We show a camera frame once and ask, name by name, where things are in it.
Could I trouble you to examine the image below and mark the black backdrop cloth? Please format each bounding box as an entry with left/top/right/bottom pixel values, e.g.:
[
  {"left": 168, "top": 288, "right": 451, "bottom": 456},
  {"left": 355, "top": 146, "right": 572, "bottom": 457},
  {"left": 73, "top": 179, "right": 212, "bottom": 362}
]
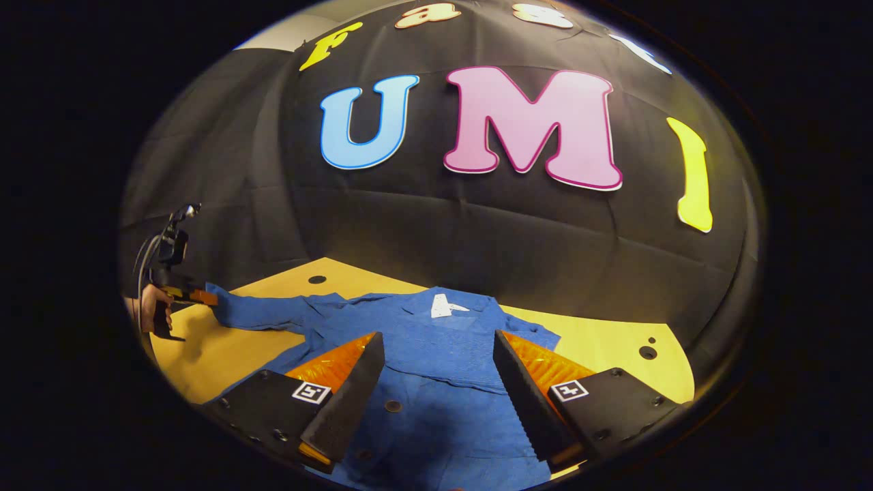
[{"left": 119, "top": 0, "right": 765, "bottom": 383}]

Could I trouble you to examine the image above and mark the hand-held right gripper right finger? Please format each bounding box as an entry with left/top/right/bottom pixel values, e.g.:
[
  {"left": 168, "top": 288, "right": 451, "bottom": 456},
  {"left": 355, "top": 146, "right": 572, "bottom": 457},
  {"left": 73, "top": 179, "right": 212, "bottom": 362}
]
[{"left": 492, "top": 330, "right": 683, "bottom": 470}]

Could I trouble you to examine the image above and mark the blue button jacket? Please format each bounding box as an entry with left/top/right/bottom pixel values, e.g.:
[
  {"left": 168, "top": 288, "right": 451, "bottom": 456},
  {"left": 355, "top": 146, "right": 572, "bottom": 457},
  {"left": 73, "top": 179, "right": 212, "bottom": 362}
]
[{"left": 205, "top": 283, "right": 563, "bottom": 489}]

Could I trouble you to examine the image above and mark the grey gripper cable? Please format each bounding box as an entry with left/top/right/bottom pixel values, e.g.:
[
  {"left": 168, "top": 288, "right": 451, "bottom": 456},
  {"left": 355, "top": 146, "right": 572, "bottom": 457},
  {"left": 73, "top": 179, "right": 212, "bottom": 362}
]
[{"left": 133, "top": 232, "right": 166, "bottom": 335}]

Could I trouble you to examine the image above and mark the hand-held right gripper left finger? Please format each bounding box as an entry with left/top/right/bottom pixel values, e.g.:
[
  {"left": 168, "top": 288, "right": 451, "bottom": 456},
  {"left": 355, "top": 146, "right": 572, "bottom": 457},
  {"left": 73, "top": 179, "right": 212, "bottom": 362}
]
[{"left": 205, "top": 332, "right": 386, "bottom": 473}]

